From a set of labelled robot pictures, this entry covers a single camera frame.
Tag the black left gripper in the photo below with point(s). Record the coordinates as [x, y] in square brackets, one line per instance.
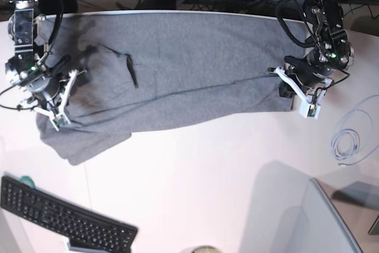
[306, 72]

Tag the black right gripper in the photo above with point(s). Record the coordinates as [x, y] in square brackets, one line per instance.
[50, 85]

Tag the grey t-shirt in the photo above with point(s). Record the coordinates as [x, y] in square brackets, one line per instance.
[159, 71]

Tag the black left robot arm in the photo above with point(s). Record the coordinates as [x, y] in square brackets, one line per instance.
[329, 48]

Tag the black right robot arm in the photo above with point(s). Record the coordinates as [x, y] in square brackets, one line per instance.
[27, 68]

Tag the green tape roll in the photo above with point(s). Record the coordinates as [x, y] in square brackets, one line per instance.
[27, 181]

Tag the black computer keyboard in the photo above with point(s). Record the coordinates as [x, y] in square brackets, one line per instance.
[77, 224]

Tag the round metallic can top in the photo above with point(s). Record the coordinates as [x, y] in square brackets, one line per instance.
[205, 249]

